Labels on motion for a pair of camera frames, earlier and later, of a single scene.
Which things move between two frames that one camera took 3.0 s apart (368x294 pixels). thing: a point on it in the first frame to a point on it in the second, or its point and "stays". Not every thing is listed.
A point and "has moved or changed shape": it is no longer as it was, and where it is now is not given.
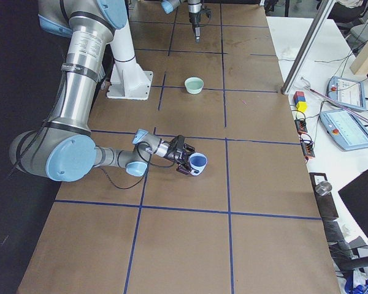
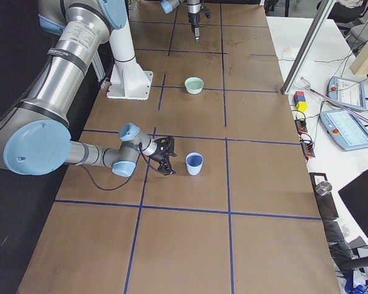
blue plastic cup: (197, 161) has moved or changed shape
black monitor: (362, 196) stays
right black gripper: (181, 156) to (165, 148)
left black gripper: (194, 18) stays
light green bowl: (194, 85) stays
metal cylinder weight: (323, 188) stays
